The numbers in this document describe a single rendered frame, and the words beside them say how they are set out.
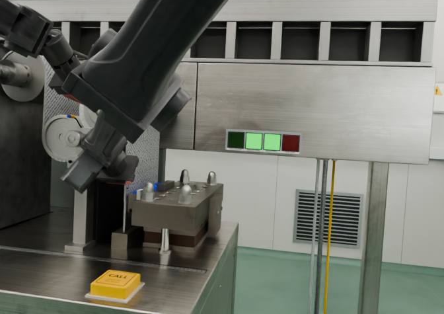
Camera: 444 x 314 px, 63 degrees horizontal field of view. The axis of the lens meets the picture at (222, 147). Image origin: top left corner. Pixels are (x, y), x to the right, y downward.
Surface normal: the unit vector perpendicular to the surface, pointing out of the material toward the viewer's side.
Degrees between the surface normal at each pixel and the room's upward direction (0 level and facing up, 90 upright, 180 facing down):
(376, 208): 90
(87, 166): 78
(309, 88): 90
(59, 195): 90
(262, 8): 90
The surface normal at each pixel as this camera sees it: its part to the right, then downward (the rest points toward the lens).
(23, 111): 0.98, 0.06
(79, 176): 0.32, -0.07
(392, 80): -0.18, 0.04
